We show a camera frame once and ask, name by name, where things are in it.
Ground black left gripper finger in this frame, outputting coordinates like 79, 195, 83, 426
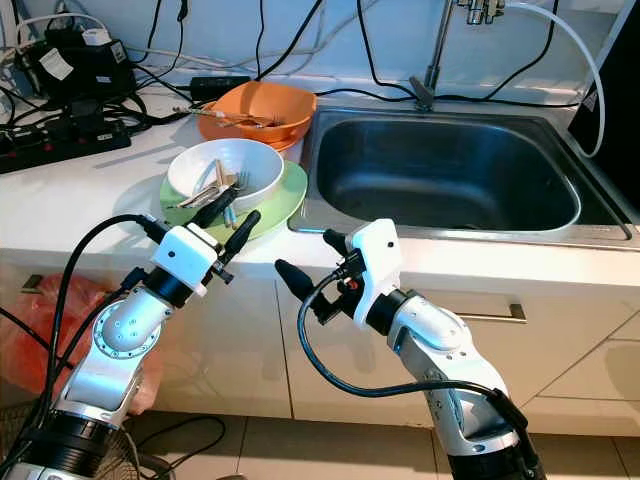
195, 186, 241, 229
226, 209, 262, 257

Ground white bowl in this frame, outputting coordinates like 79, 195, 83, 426
167, 138, 285, 211

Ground orange plastic bowl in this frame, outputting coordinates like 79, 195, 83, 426
198, 81, 317, 151

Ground light green plate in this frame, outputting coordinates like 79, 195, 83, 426
159, 160, 309, 243

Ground white sink base cabinet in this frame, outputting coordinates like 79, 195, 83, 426
0, 245, 640, 436

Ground small black power adapter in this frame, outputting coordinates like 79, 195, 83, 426
189, 76, 253, 102

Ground stainless steel sink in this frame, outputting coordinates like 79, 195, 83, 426
288, 103, 636, 243

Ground black power strip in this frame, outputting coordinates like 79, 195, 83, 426
0, 118, 133, 173

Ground metal sink faucet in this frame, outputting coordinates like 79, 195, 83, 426
410, 0, 509, 111

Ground black charger box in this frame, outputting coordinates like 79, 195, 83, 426
40, 28, 131, 101

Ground orange plastic bag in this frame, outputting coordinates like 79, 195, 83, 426
0, 275, 166, 419

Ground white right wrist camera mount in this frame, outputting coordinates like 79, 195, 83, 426
345, 218, 403, 329

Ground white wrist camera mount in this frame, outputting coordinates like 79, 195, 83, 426
345, 218, 403, 329
150, 224, 221, 291

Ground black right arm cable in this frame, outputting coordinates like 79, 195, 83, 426
297, 270, 531, 451

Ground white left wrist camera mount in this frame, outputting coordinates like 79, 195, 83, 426
150, 224, 221, 291

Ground black wall cable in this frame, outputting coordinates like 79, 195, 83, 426
358, 0, 421, 101
435, 0, 561, 106
250, 0, 326, 83

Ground short metal drawer handle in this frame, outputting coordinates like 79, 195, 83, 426
18, 273, 51, 293

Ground white water hose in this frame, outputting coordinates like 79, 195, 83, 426
505, 0, 606, 159

